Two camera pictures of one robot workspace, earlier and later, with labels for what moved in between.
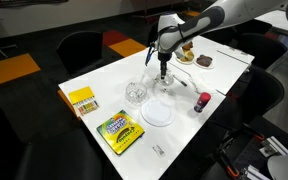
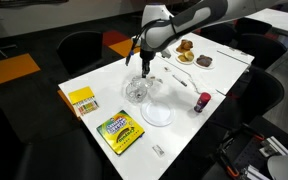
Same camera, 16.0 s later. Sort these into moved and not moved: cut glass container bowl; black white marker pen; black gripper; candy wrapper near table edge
Moved: black gripper
Not moved: cut glass container bowl; candy wrapper near table edge; black white marker pen
